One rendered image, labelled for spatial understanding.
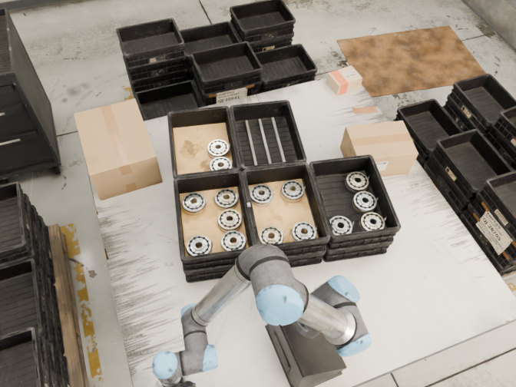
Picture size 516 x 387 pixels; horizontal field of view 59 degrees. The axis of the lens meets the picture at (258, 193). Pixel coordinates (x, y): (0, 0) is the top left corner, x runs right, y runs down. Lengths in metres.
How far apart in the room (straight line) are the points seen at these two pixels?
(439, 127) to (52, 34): 3.25
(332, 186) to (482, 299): 0.79
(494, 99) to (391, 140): 1.36
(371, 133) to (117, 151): 1.21
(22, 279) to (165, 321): 0.90
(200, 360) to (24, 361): 1.01
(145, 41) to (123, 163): 1.47
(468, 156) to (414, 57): 1.44
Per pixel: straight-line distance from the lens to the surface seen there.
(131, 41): 3.46
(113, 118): 2.33
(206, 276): 1.96
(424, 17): 4.84
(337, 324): 1.45
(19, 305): 2.53
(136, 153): 2.16
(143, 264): 2.07
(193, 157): 2.19
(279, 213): 2.01
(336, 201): 2.08
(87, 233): 3.06
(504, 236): 2.76
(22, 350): 2.31
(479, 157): 3.14
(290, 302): 1.19
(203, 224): 1.98
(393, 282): 2.10
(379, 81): 3.97
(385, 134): 2.35
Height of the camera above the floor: 2.52
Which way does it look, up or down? 55 degrees down
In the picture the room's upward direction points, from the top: 3 degrees clockwise
